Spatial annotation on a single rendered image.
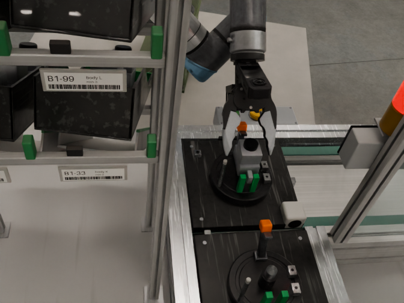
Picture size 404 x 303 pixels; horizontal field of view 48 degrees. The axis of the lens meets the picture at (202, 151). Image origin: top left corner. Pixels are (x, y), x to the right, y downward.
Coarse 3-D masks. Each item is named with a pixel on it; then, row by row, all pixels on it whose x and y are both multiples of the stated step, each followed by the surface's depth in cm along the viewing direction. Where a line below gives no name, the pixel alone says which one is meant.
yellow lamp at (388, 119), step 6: (390, 108) 73; (384, 114) 75; (390, 114) 73; (396, 114) 72; (402, 114) 71; (384, 120) 75; (390, 120) 73; (396, 120) 72; (384, 126) 75; (390, 126) 74; (396, 126) 73; (384, 132) 75; (390, 132) 74
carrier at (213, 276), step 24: (216, 240) 92; (240, 240) 92; (288, 240) 94; (216, 264) 88; (240, 264) 87; (264, 264) 87; (288, 264) 88; (312, 264) 91; (216, 288) 85; (240, 288) 83; (264, 288) 83; (288, 288) 84; (312, 288) 87
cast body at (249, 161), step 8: (240, 144) 94; (248, 144) 93; (256, 144) 93; (240, 152) 93; (248, 152) 93; (256, 152) 93; (240, 160) 93; (248, 160) 93; (256, 160) 94; (240, 168) 94; (248, 168) 94; (256, 168) 95; (248, 176) 94
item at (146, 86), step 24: (144, 72) 69; (48, 96) 59; (72, 96) 59; (96, 96) 59; (120, 96) 59; (144, 96) 74; (48, 120) 61; (72, 120) 61; (96, 120) 61; (120, 120) 61
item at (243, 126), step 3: (240, 123) 100; (243, 123) 100; (240, 126) 99; (243, 126) 99; (246, 126) 100; (237, 129) 100; (240, 129) 100; (243, 129) 100; (246, 129) 100; (237, 132) 101; (240, 132) 99; (243, 132) 99; (237, 135) 101; (240, 135) 99; (243, 135) 99; (246, 135) 99; (237, 138) 101; (240, 138) 101; (243, 138) 101; (237, 141) 102
